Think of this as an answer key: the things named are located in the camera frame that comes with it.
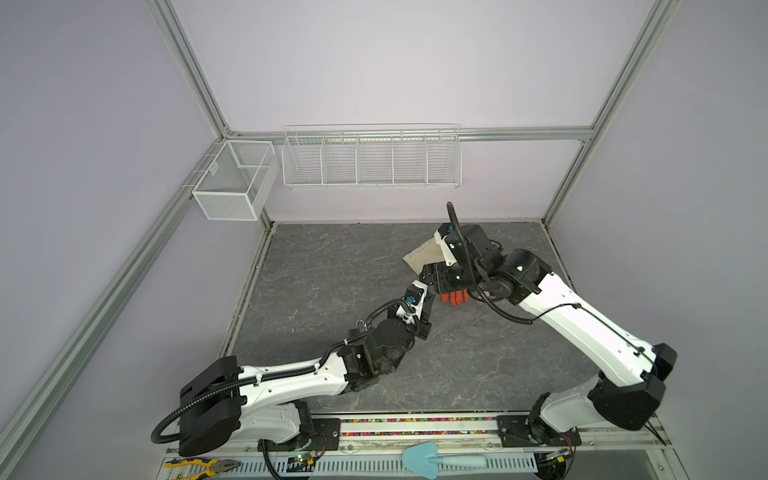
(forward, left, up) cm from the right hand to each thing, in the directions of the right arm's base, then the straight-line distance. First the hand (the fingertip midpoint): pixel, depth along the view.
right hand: (433, 276), depth 71 cm
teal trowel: (-34, +3, -27) cm, 43 cm away
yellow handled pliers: (-35, +51, -26) cm, 68 cm away
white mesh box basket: (+41, +64, -4) cm, 76 cm away
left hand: (-4, +2, -3) cm, 5 cm away
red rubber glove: (-8, -4, +5) cm, 10 cm away
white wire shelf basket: (+49, +17, +2) cm, 52 cm away
